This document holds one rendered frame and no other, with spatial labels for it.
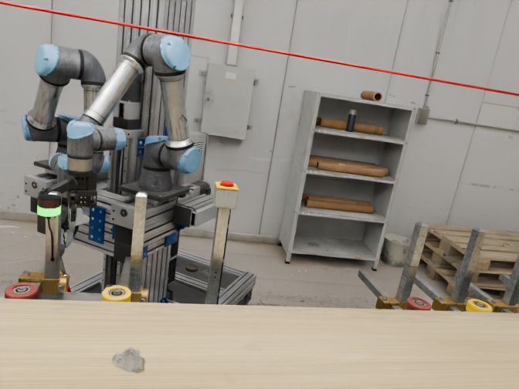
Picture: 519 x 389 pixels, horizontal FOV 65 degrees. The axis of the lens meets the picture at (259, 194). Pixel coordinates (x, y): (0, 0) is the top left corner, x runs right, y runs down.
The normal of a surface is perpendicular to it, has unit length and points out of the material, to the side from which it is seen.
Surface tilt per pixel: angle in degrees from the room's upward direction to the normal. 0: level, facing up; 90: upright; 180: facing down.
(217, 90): 90
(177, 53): 83
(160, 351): 0
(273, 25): 90
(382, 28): 90
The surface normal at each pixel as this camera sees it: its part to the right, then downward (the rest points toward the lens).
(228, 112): 0.13, 0.28
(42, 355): 0.15, -0.95
